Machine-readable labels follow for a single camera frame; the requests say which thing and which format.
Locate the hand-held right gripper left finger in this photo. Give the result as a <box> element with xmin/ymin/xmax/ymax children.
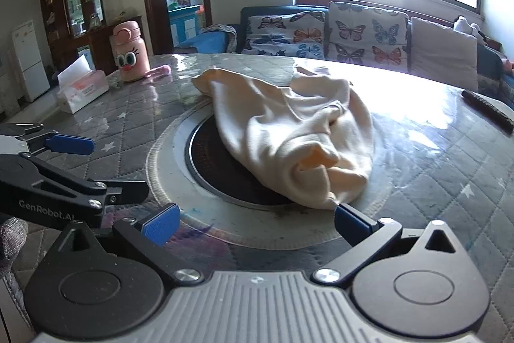
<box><xmin>56</xmin><ymin>202</ymin><xmax>203</xmax><ymax>284</ymax></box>

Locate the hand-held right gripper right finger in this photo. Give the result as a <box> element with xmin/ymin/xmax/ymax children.
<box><xmin>313</xmin><ymin>203</ymin><xmax>470</xmax><ymax>284</ymax></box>

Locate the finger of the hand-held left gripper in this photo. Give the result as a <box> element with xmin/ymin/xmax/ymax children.
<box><xmin>0</xmin><ymin>123</ymin><xmax>96</xmax><ymax>157</ymax></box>
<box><xmin>0</xmin><ymin>153</ymin><xmax>150</xmax><ymax>207</ymax></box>

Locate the cream knit garment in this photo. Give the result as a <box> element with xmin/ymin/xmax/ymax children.
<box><xmin>191</xmin><ymin>67</ymin><xmax>375</xmax><ymax>210</ymax></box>

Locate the person's left forearm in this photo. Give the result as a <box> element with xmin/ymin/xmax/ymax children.
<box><xmin>0</xmin><ymin>218</ymin><xmax>30</xmax><ymax>261</ymax></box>

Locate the white tissue box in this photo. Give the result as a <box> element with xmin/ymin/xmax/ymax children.
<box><xmin>56</xmin><ymin>56</ymin><xmax>110</xmax><ymax>114</ymax></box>

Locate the round black hotplate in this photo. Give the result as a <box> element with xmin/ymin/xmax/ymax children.
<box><xmin>187</xmin><ymin>118</ymin><xmax>298</xmax><ymax>207</ymax></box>

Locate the white refrigerator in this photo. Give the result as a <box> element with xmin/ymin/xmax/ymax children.
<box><xmin>11</xmin><ymin>19</ymin><xmax>51</xmax><ymax>103</ymax></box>

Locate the pink cartoon face bottle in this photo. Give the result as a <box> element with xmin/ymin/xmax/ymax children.
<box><xmin>110</xmin><ymin>21</ymin><xmax>151</xmax><ymax>82</ymax></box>

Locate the dark wooden display cabinet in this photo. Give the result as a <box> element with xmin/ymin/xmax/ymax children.
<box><xmin>39</xmin><ymin>0</ymin><xmax>107</xmax><ymax>66</ymax></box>

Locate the blue cabinet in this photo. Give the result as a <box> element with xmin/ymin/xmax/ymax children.
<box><xmin>169</xmin><ymin>5</ymin><xmax>206</xmax><ymax>46</ymax></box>

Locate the black remote control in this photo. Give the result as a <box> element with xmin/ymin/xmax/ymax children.
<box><xmin>461</xmin><ymin>89</ymin><xmax>514</xmax><ymax>132</ymax></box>

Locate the tall butterfly print cushion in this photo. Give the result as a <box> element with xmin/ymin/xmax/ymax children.
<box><xmin>324</xmin><ymin>1</ymin><xmax>410</xmax><ymax>72</ymax></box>

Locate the grey blanket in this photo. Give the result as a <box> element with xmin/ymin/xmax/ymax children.
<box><xmin>201</xmin><ymin>23</ymin><xmax>238</xmax><ymax>54</ymax></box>

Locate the plain white cushion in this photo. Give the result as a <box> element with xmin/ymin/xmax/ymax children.
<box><xmin>409</xmin><ymin>17</ymin><xmax>479</xmax><ymax>92</ymax></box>

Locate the wide butterfly print cushion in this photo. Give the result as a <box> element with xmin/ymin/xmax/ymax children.
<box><xmin>241</xmin><ymin>11</ymin><xmax>327</xmax><ymax>60</ymax></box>

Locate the white plush toy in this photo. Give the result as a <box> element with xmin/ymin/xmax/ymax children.
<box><xmin>454</xmin><ymin>15</ymin><xmax>488</xmax><ymax>44</ymax></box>

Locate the blue sofa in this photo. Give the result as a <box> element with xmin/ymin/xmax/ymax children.
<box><xmin>177</xmin><ymin>5</ymin><xmax>514</xmax><ymax>104</ymax></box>

